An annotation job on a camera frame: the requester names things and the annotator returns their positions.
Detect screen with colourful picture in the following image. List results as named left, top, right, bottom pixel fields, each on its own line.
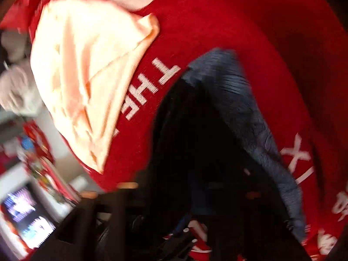
left=1, top=183, right=56, bottom=252

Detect cream folded cloth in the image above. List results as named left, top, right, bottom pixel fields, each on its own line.
left=30, top=0, right=159, bottom=173

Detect red wedding blanket white characters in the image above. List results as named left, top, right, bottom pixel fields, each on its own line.
left=1, top=0, right=347, bottom=260

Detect black pants blue side stripes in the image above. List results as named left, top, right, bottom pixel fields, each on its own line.
left=145, top=48, right=309, bottom=260

